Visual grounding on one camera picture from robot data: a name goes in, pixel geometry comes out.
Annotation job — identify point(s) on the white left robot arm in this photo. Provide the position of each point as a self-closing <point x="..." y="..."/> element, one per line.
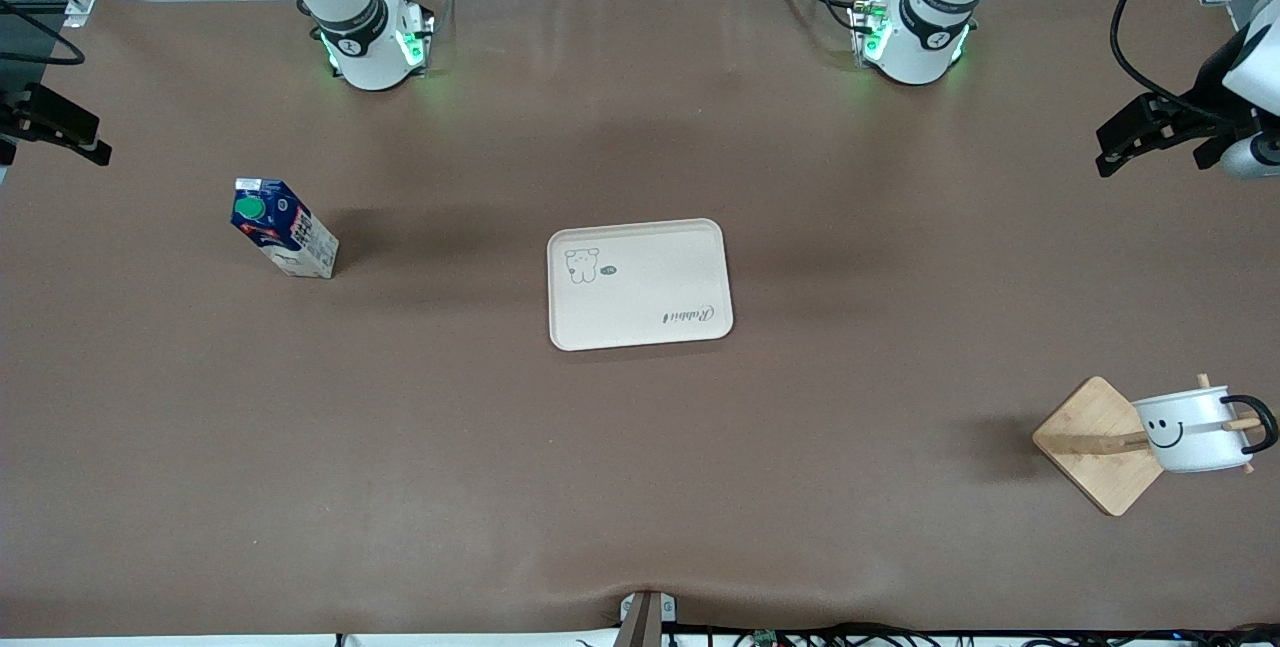
<point x="915" y="57"/>

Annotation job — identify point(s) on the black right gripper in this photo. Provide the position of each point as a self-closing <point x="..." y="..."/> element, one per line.
<point x="12" y="117"/>

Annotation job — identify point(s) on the small green circuit board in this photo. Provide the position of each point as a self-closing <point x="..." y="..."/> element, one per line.
<point x="766" y="638"/>

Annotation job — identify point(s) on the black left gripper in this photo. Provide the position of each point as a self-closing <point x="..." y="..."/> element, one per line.
<point x="1203" y="99"/>

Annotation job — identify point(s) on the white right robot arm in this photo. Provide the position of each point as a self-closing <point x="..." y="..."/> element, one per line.
<point x="365" y="57"/>

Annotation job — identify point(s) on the arm base connector panel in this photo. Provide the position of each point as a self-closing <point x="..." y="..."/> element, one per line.
<point x="418" y="42"/>
<point x="868" y="27"/>

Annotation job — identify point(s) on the wooden cup stand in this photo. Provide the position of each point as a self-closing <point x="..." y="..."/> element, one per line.
<point x="1090" y="452"/>

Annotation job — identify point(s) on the blue white milk carton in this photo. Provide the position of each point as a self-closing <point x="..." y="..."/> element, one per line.
<point x="292" y="237"/>

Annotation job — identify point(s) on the brown table mat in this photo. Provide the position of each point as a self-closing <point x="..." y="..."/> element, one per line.
<point x="640" y="477"/>

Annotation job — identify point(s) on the beige rabbit print tray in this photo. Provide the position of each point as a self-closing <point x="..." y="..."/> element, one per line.
<point x="640" y="292"/>

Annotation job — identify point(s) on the camera mount post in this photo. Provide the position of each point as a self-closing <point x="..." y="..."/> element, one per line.
<point x="645" y="622"/>

